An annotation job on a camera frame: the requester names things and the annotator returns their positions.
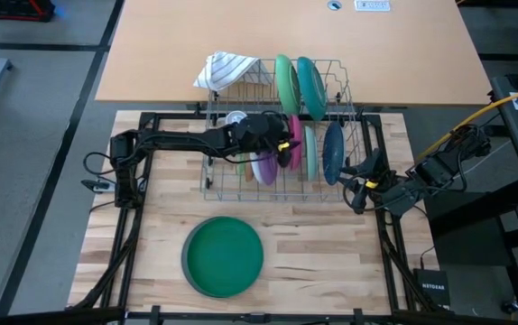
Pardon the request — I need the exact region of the teal plate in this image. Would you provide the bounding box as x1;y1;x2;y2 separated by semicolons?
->
296;56;328;122

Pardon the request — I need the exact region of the purple plate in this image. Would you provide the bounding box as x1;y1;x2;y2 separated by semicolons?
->
258;151;280;186

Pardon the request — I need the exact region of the pale mint green plate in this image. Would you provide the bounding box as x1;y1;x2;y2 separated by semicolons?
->
302;125;319;182

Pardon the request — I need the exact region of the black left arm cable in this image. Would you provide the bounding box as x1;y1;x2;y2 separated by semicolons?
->
82;151;120;177

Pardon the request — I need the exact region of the beige wooden table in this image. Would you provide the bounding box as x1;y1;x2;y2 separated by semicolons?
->
95;0;494;107

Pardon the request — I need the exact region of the light green plate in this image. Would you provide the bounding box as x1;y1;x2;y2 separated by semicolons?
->
274;53;303;116

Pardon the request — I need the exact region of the clear glass cup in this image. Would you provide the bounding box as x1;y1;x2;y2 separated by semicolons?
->
225;110;247;127

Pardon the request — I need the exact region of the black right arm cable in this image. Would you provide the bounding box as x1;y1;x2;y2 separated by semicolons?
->
350;179;373;215

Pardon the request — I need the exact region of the pink plate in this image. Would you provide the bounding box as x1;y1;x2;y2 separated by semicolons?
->
288;115;306;172

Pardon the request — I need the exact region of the black Netgear network switch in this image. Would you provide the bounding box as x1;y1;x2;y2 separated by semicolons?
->
412;268;452;309

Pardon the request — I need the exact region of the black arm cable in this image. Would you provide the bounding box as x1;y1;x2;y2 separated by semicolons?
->
82;151;120;177
350;179;373;215

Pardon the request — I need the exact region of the grey wire dish rack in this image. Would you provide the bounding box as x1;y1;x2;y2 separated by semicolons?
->
199;58;364;203

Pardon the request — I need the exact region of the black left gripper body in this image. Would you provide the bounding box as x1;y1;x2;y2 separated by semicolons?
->
234;115;290;154

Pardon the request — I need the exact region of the red and black toolbox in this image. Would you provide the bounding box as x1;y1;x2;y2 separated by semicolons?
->
0;0;56;23

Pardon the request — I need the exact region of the large grey plate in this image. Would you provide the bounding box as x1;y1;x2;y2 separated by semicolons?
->
180;215;264;300

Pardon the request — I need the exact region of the blue patterned plate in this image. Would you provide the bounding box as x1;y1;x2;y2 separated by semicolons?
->
321;120;347;187

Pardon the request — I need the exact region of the white power strip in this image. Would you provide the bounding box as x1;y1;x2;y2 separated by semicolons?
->
354;0;392;13

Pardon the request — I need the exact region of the thin white cable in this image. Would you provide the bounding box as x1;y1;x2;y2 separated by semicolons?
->
461;140;513;175

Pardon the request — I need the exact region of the black metal table frame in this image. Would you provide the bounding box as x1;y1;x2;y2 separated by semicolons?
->
66;110;452;325

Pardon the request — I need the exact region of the thick yellow cable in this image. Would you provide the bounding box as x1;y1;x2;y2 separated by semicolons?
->
416;82;518;162

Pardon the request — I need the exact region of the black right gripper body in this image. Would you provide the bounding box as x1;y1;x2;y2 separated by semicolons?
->
366;175;418;213

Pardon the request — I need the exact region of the white striped dish towel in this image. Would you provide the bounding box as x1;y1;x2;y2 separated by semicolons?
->
193;51;273;93

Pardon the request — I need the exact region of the white plate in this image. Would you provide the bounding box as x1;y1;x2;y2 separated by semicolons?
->
249;153;264;184

